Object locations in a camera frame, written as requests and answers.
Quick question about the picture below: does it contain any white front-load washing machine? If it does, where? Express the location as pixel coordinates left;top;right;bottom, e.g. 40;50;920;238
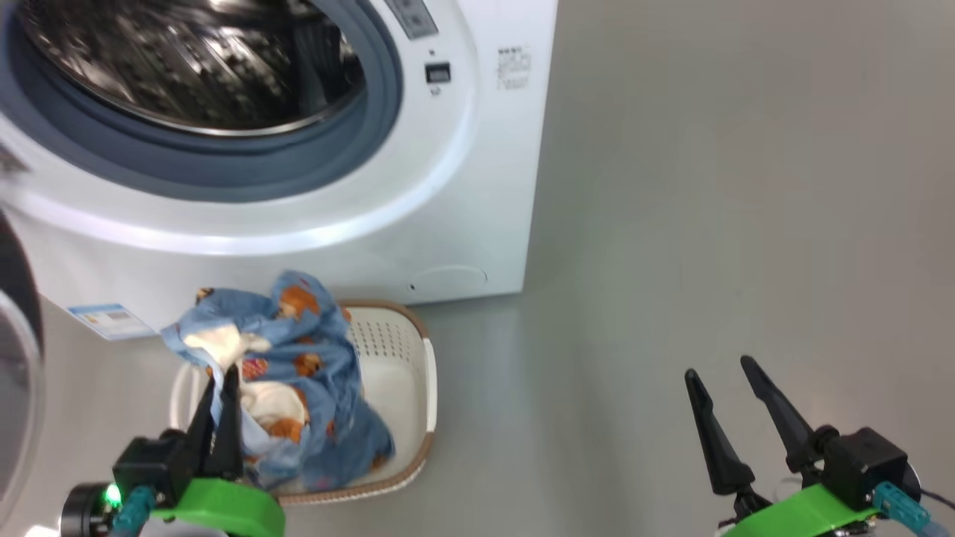
0;0;559;340

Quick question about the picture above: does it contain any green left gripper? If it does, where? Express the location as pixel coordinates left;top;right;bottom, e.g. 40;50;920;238
149;365;286;537

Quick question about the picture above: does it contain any blue bear print clothing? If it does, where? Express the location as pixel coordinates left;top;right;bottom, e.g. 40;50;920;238
160;270;396;493

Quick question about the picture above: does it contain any teal plug left camera cable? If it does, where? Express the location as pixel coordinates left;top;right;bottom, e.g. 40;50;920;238
112;485;156;537

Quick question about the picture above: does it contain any white warning text label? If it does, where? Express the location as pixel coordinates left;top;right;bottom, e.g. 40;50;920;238
496;46;533;91

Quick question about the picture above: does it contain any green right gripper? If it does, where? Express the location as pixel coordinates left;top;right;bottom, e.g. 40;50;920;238
685;356;883;537

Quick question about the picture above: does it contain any blue energy label sticker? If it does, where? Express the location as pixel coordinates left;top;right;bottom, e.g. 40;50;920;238
66;302;154;342

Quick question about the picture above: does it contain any cream perforated laundry basket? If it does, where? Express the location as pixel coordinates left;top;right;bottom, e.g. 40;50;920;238
170;300;438;506

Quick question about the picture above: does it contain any teal plug camera cable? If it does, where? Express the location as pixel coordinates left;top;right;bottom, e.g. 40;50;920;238
873;481;955;537
112;485;156;537

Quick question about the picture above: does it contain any teal plug right camera cable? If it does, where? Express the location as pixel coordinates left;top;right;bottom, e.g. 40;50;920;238
873;481;955;537

